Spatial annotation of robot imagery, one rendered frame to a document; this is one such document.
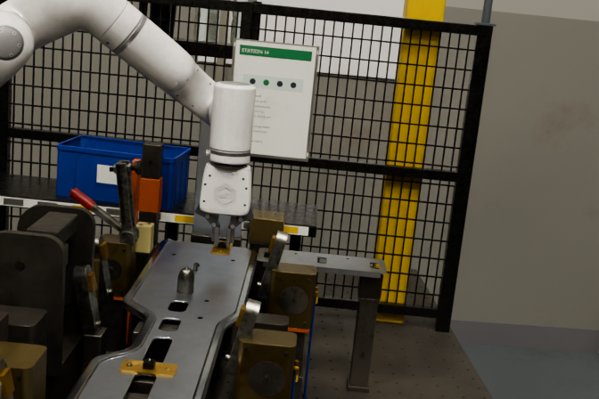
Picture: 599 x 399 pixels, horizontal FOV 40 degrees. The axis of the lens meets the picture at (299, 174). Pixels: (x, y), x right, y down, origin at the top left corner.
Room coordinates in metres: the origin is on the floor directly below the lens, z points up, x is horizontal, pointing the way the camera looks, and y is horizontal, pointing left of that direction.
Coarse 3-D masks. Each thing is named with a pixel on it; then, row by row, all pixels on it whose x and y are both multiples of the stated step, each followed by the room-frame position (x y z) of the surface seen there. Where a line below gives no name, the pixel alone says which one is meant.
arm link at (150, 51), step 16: (144, 16) 1.54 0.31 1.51; (144, 32) 1.51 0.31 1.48; (160, 32) 1.54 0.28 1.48; (128, 48) 1.50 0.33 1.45; (144, 48) 1.51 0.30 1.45; (160, 48) 1.52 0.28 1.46; (176, 48) 1.55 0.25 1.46; (128, 64) 1.54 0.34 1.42; (144, 64) 1.52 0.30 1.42; (160, 64) 1.52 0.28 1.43; (176, 64) 1.53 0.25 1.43; (192, 64) 1.56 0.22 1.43; (160, 80) 1.53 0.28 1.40; (176, 80) 1.53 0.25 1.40; (192, 80) 1.63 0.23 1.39; (208, 80) 1.68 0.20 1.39; (176, 96) 1.63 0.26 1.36; (192, 96) 1.66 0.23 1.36; (208, 96) 1.67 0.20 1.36
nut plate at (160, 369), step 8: (128, 360) 1.17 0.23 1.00; (136, 360) 1.17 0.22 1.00; (144, 360) 1.16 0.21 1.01; (152, 360) 1.16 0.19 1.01; (120, 368) 1.14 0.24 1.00; (128, 368) 1.14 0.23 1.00; (136, 368) 1.15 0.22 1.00; (144, 368) 1.15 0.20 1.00; (152, 368) 1.15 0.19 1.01; (160, 368) 1.15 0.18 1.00; (168, 368) 1.16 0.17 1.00; (176, 368) 1.16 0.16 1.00; (168, 376) 1.14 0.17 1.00
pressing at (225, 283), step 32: (160, 256) 1.68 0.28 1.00; (192, 256) 1.70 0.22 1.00; (224, 256) 1.73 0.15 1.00; (256, 256) 1.76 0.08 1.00; (160, 288) 1.50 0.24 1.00; (224, 288) 1.53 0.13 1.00; (160, 320) 1.34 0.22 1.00; (192, 320) 1.36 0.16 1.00; (224, 320) 1.38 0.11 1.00; (128, 352) 1.20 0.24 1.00; (192, 352) 1.23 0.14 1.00; (96, 384) 1.09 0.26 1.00; (128, 384) 1.10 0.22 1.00; (160, 384) 1.11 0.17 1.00; (192, 384) 1.12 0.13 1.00
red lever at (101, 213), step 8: (72, 192) 1.61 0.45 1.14; (80, 192) 1.62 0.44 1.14; (80, 200) 1.61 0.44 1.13; (88, 200) 1.61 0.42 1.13; (88, 208) 1.61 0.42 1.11; (96, 208) 1.61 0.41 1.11; (104, 216) 1.61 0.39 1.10; (112, 224) 1.61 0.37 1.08; (120, 224) 1.62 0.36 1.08; (120, 232) 1.61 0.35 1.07
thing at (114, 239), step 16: (112, 240) 1.60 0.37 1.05; (112, 256) 1.59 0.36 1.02; (128, 256) 1.59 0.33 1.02; (112, 272) 1.59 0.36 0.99; (128, 272) 1.60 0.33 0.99; (112, 288) 1.59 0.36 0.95; (128, 288) 1.60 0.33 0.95; (112, 304) 1.60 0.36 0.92; (112, 320) 1.60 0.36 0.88; (112, 336) 1.60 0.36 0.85
